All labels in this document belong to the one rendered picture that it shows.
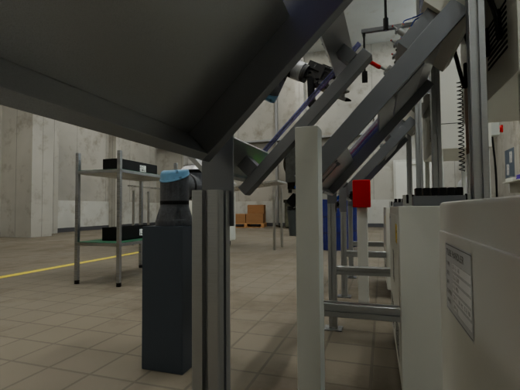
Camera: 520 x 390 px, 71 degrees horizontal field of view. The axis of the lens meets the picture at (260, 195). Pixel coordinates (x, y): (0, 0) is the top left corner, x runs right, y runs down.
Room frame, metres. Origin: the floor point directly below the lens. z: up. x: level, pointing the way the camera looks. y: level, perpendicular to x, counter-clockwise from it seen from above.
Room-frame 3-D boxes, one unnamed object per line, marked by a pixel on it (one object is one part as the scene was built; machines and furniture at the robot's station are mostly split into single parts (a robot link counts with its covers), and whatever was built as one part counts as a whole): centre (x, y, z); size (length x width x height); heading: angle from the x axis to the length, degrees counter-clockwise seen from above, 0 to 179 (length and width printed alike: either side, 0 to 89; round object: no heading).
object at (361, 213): (2.18, -0.61, 0.39); 0.24 x 0.24 x 0.78; 72
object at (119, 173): (3.42, 1.21, 0.55); 0.91 x 0.46 x 1.10; 162
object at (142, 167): (3.42, 1.21, 1.01); 0.57 x 0.17 x 0.11; 162
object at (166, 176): (1.49, 0.35, 0.72); 0.13 x 0.12 x 0.14; 156
